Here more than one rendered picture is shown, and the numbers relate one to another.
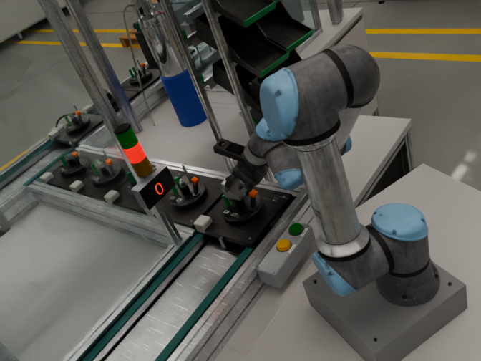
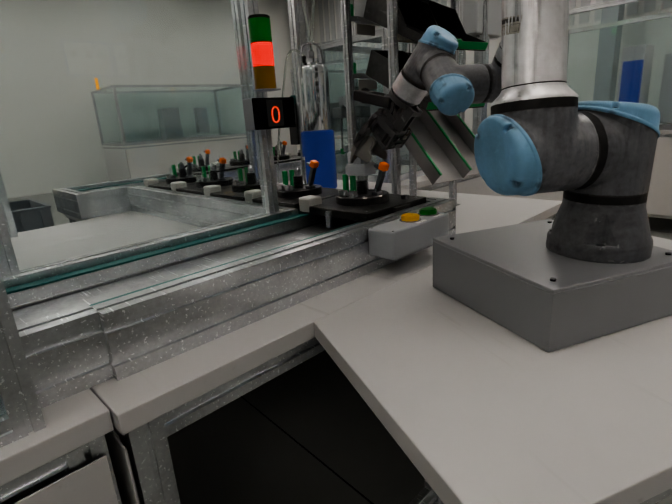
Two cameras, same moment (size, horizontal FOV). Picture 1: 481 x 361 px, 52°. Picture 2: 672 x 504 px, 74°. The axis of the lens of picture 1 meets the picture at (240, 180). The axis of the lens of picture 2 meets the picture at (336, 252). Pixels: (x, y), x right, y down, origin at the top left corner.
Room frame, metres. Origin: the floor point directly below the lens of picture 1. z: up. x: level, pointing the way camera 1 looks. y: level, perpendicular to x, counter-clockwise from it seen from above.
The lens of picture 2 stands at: (0.13, 0.18, 1.19)
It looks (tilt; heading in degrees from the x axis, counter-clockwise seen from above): 17 degrees down; 357
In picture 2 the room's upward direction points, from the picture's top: 4 degrees counter-clockwise
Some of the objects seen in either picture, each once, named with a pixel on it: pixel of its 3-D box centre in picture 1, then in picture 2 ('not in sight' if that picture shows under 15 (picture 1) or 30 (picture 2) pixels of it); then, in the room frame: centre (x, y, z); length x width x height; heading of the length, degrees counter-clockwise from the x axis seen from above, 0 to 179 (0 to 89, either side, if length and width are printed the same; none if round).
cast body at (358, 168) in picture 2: (230, 185); (357, 161); (1.31, 0.03, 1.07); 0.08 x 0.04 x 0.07; 41
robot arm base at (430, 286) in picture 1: (405, 268); (600, 219); (0.81, -0.30, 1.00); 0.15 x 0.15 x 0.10
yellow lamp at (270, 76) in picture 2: (141, 165); (264, 78); (1.27, 0.25, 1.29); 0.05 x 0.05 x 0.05
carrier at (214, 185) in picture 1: (184, 188); (298, 180); (1.49, 0.20, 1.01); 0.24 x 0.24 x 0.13; 41
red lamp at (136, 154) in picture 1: (134, 151); (262, 55); (1.27, 0.25, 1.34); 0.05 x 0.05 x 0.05
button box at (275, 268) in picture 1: (286, 253); (410, 232); (1.08, -0.05, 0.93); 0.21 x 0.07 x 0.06; 131
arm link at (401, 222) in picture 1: (398, 236); (606, 145); (0.80, -0.29, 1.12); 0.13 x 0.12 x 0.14; 99
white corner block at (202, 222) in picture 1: (203, 224); (310, 204); (1.31, 0.17, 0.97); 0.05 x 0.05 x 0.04; 41
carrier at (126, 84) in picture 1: (137, 72); (277, 151); (2.82, 0.32, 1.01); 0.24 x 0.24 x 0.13; 41
